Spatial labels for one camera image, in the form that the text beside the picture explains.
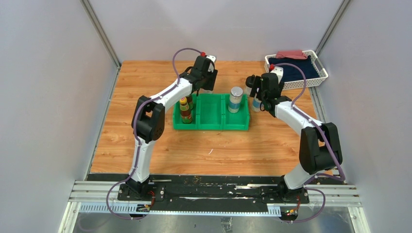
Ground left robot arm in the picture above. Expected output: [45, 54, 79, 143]
[126, 54, 218, 200]

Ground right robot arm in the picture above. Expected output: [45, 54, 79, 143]
[245, 73, 345, 203]

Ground right black-spout seasoning jar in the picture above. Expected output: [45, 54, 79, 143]
[244, 75, 255, 96]

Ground silver-lid jar in bin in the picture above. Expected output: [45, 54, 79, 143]
[228, 86, 243, 113]

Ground dark blue folded cloth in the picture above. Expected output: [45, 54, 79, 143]
[268, 55, 321, 83]

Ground green three-compartment plastic bin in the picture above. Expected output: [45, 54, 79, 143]
[172, 94, 250, 131]

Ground pink folded cloth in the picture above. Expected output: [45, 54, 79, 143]
[275, 50, 308, 60]

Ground white perforated plastic basket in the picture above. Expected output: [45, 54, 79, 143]
[264, 50, 329, 90]

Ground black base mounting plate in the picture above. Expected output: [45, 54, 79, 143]
[86, 173, 345, 213]

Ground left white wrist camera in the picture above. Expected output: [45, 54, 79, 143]
[200, 51, 216, 72]

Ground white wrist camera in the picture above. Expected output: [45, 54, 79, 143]
[269, 64, 284, 83]
[200, 51, 216, 72]

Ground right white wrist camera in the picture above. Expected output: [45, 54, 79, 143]
[269, 64, 284, 83]

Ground aluminium rail frame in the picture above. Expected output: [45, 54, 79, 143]
[59, 180, 370, 233]

